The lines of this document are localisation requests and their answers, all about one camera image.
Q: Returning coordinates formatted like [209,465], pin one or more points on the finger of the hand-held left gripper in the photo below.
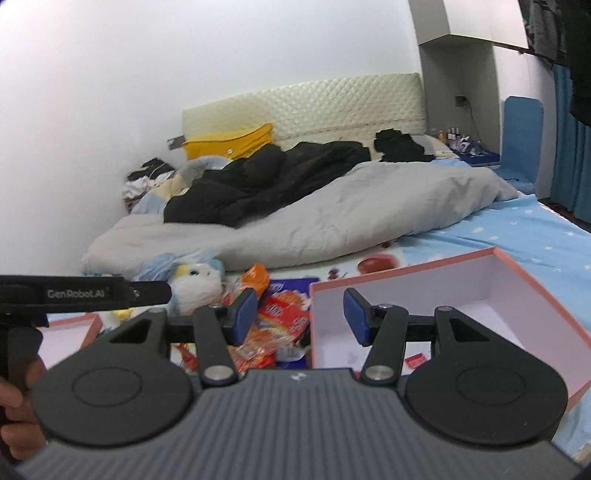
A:
[152,293]

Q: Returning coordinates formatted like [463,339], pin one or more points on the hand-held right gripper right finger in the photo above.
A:
[356,318]

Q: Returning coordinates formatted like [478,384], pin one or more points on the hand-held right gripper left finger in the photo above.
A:
[244,316]

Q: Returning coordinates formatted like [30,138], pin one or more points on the orange snack packet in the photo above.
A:
[255,279]

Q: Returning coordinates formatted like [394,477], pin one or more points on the clear red label snack packet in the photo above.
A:
[284,311]

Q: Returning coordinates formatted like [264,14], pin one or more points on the blue snack packet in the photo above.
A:
[295,285]

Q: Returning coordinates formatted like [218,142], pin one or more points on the pink cardboard box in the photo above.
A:
[461,286]

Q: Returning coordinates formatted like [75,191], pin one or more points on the person's left hand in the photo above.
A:
[18,429]

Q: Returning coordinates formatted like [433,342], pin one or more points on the pale blue plastic bag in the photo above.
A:
[159,265]

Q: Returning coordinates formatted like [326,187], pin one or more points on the pile of red snack packets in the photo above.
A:
[263,346]

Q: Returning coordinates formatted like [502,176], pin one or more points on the white and blue plush toy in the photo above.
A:
[196,290]

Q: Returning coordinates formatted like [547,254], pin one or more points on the fruit print mat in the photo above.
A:
[341,270]

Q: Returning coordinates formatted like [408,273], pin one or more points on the small red packet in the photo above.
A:
[414,360]

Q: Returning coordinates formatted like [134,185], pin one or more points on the grey pillow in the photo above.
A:
[323,221]

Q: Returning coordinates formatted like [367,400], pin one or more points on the pile of mixed clothes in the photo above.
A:
[143,182]

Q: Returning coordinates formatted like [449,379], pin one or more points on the black jacket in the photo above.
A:
[258,184]

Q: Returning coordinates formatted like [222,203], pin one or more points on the yellow pillow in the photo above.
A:
[221,143]

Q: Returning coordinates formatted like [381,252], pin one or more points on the black clothes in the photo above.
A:
[401,145]

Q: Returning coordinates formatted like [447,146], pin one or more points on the white pillow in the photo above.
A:
[441,147]

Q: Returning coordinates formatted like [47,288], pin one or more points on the blue star print bed sheet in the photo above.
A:
[531,230]

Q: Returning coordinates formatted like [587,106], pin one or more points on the blue tray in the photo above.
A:
[480,159]

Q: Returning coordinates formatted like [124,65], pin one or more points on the group of small bottles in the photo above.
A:
[455,137]

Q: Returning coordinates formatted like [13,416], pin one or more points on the cream quilted headboard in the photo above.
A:
[323,106]

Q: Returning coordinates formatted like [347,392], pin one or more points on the blue chair back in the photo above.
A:
[521,138]

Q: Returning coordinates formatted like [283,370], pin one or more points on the blue curtain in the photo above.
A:
[568,161]

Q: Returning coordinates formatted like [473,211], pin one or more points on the dark hanging clothes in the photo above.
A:
[577,69]

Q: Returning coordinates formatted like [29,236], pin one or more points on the white wall cabinet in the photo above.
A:
[461,18]

